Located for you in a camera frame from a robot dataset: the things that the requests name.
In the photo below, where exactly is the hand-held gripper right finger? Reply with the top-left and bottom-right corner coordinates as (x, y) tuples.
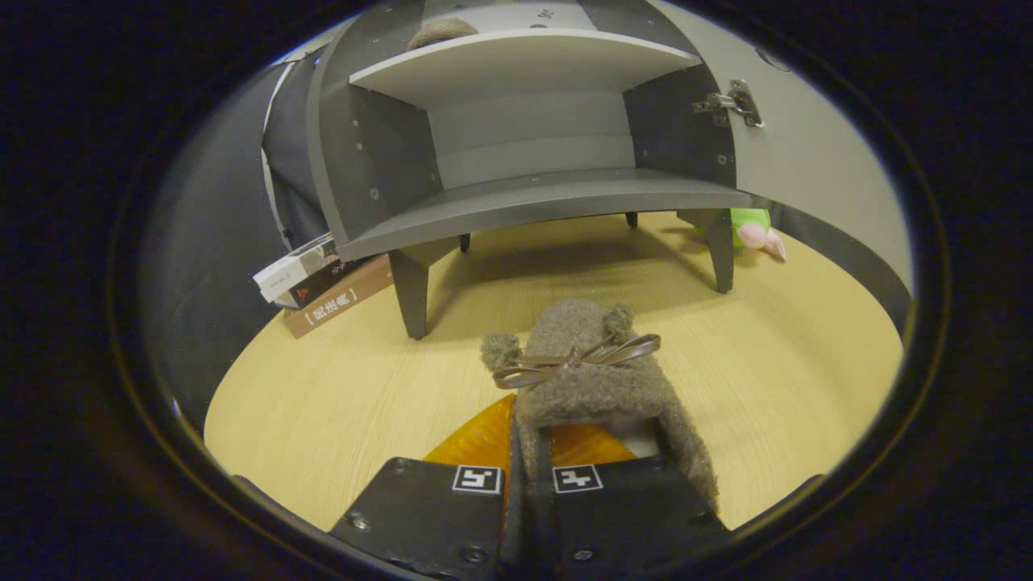
(533, 423), (735, 570)

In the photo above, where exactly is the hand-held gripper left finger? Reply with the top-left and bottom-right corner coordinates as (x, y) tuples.
(328, 393), (529, 581)

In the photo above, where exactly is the brown fuzzy shoe with bow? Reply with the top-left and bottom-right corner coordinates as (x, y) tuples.
(480, 297), (721, 533)
(407, 17), (479, 51)

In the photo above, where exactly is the grey shoe cabinet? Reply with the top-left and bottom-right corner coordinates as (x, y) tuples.
(305, 0), (755, 341)

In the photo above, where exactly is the light grey shoe cabinet door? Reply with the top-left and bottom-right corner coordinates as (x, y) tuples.
(646, 0), (917, 340)

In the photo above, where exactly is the metal door hinge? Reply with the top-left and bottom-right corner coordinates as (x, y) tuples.
(692, 78), (764, 129)

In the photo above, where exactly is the brown book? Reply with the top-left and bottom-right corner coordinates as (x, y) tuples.
(282, 254), (396, 340)

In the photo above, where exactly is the black book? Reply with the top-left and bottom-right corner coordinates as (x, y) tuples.
(273, 254), (374, 311)

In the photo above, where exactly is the green and pink plush toy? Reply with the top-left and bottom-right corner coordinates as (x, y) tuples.
(698, 207), (788, 262)

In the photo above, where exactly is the black backdrop cloth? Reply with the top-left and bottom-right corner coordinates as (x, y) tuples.
(139, 40), (332, 433)

